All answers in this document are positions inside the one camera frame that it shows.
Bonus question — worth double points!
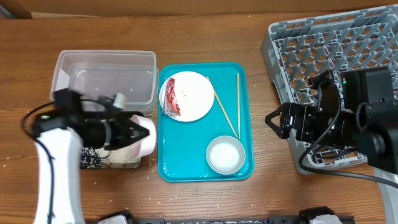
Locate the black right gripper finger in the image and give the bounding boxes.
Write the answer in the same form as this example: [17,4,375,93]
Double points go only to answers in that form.
[269,103,288,118]
[265,113,284,139]

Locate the clear plastic bin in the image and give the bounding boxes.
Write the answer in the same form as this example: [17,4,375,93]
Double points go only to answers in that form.
[50,50,159,116]

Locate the grey dishwasher rack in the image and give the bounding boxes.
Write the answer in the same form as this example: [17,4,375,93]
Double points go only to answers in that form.
[261,5,397,175]

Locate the pink bowl with rice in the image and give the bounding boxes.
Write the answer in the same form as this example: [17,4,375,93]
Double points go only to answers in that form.
[129,115,157,158]

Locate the red snack wrapper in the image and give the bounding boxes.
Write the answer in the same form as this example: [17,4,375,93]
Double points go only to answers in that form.
[163,78,180,116]

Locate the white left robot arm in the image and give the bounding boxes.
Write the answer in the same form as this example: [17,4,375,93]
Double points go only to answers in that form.
[21,88,157,223]

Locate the large white plate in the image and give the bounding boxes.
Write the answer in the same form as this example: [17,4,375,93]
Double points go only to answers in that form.
[159,71,215,122]

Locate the black rectangular tray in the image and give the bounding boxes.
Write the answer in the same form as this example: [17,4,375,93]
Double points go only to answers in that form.
[80,111,142,169]

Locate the black rail at bottom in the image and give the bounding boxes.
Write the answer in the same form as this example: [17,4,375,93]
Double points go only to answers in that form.
[93,205,355,224]

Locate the left wooden chopstick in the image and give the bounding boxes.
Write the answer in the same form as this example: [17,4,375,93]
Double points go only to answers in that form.
[206,77,238,138]

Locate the grey white bowl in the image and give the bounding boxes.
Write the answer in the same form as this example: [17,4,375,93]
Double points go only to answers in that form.
[206,136,246,175]

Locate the teal plastic tray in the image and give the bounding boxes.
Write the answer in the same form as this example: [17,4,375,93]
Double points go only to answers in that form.
[158,62,254,182]

